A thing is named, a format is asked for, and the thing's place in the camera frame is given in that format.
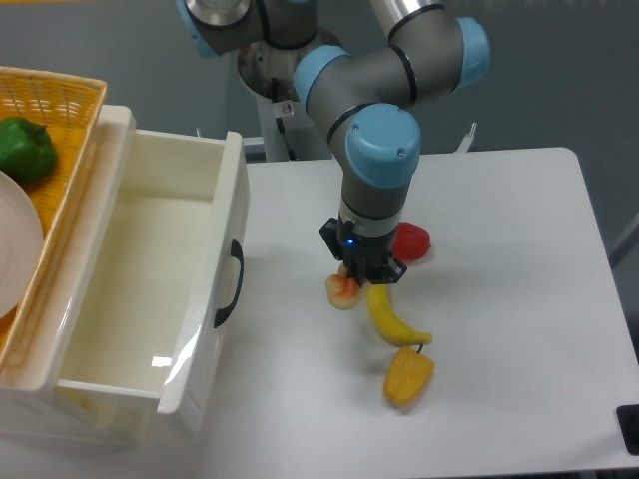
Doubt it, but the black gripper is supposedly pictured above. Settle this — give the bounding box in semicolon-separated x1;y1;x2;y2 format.
319;212;407;285

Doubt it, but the round bread roll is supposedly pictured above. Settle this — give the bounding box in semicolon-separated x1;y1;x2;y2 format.
324;263;371;310

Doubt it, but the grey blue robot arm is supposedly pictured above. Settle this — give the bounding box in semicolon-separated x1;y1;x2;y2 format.
177;1;490;284

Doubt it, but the open white upper drawer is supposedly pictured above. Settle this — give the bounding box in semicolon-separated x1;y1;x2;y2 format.
54;128;251;436

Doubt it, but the white drawer cabinet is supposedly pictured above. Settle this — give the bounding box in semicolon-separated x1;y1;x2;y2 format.
0;104;156;448

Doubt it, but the red bell pepper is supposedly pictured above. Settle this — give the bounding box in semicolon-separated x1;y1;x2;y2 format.
392;222;431;262

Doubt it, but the yellow banana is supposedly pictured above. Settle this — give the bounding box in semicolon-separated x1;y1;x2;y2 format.
366;284;432;346

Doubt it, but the yellow bell pepper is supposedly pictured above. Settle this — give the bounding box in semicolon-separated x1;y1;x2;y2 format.
382;346;435;408

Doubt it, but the black object at table edge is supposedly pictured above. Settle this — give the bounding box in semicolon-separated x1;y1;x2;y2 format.
616;404;639;456

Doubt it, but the yellow woven basket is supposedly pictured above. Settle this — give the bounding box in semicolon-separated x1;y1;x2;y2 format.
1;67;108;363

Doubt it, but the white plate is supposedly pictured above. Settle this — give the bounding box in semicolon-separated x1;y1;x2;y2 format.
0;173;44;316

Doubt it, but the green bell pepper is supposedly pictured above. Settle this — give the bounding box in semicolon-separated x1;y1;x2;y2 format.
1;117;58;185

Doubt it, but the black drawer handle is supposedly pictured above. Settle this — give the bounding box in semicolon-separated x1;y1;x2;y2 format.
214;239;245;328

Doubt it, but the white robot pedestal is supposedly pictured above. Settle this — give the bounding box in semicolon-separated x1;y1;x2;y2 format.
238;27;340;162

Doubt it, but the black cable on pedestal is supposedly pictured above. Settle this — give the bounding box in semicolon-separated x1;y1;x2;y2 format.
271;78;299;162

